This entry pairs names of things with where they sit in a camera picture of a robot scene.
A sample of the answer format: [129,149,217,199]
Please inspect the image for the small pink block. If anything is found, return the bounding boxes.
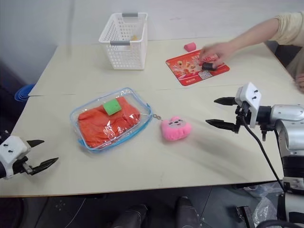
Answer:
[183,41,198,53]

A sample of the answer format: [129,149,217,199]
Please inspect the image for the green foam block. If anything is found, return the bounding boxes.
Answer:
[103,99,123,116]

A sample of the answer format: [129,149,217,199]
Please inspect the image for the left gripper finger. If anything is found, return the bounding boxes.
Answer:
[26,139,45,149]
[30,157,59,176]

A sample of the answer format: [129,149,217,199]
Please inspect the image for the white plastic basket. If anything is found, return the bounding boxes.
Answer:
[98,12,149,71]

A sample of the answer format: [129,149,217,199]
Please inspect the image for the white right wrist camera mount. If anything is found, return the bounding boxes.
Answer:
[234,82,262,128]

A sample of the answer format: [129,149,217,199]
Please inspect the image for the blue stacked bowls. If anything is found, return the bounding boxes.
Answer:
[14,83,36,103]

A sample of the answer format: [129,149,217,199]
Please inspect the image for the crumpled clear plastic bag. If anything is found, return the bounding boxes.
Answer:
[244,182,285,224]

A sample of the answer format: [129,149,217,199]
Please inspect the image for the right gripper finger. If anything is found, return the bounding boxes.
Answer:
[205,119,238,133]
[213,96,237,106]

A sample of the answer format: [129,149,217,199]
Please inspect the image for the red snack packet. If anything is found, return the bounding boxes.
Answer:
[165,48,231,87]

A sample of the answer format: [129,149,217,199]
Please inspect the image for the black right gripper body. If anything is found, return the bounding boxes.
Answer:
[234,97,252,134]

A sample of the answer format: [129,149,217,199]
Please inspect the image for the person's cream shirt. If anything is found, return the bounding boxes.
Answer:
[270,10,304,80]

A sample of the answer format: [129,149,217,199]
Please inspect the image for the pink plush toy keychain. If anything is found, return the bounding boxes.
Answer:
[160,115,193,143]

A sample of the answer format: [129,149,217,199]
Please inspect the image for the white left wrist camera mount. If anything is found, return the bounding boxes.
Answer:
[0,135,28,180]

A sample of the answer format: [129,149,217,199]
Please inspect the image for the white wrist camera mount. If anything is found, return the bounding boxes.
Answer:
[234,82,262,128]
[0,135,28,180]

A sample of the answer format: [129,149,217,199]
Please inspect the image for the orange-red cloth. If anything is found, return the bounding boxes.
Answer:
[77,95,143,148]

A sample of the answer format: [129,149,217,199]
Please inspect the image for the person's bare hand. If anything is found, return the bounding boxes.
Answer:
[198,42,235,66]
[295,72,304,94]

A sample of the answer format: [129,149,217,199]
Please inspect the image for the dark rounded shape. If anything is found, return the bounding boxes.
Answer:
[111,203,153,228]
[175,195,198,228]

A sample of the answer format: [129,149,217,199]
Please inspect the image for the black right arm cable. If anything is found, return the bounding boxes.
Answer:
[239,108,286,193]

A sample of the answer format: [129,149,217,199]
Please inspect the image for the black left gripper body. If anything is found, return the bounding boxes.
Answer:
[11,142,33,176]

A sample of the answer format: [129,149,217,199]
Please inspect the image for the clear pouch with orange cloth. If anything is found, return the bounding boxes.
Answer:
[69,87,153,155]

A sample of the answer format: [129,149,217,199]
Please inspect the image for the small black box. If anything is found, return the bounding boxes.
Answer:
[201,61,218,72]

